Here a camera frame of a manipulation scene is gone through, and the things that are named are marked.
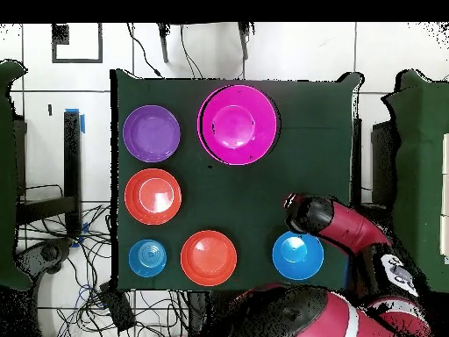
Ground black square floor frame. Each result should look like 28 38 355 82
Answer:
51 23 103 65

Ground small light blue bowl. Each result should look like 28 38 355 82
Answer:
127 239 168 279

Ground dark green tablecloth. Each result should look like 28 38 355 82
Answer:
109 68 362 295

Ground black metal stand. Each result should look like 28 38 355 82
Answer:
350 117 392 219
17 110 83 238

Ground wide purple bowl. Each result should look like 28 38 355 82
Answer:
122 104 182 163

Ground large blue bowl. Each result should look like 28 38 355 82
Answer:
272 230 325 282

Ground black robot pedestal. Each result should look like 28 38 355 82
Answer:
187 290 211 337

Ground green cloth covered table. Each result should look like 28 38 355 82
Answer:
381 68 449 294
0 58 34 292

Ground black cable with plug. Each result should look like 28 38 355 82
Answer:
125 23 165 79

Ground large pink bowl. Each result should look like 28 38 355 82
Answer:
196 84 279 167

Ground black floor power box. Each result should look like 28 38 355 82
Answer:
98 280 137 333

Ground grey stand leg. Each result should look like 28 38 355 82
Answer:
237 22 251 61
156 23 170 64

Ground blue tape strip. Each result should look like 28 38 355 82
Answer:
64 108 86 134

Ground tangled floor cables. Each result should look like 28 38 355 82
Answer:
20 203 190 337

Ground wide red-orange bowl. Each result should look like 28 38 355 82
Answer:
125 168 182 226
180 230 239 288

